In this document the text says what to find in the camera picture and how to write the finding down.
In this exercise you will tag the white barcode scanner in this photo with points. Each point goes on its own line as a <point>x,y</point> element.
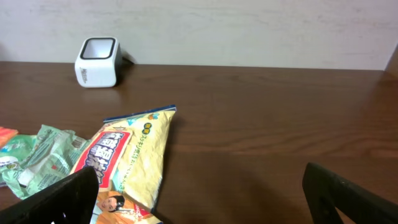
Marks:
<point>100,62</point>

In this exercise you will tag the teal small snack packet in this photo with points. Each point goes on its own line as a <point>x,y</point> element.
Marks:
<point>16,150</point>

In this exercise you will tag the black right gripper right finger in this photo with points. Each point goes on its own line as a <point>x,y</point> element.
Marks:
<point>327,193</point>

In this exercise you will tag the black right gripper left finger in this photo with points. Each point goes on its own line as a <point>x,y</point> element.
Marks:
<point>70,200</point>

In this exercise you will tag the large beige snack bag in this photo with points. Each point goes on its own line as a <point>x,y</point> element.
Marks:
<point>127,154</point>

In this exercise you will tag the light green snack packet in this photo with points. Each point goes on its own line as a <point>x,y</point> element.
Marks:
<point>54,154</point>

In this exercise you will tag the orange small snack packet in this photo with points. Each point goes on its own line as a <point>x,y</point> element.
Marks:
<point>6,135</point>

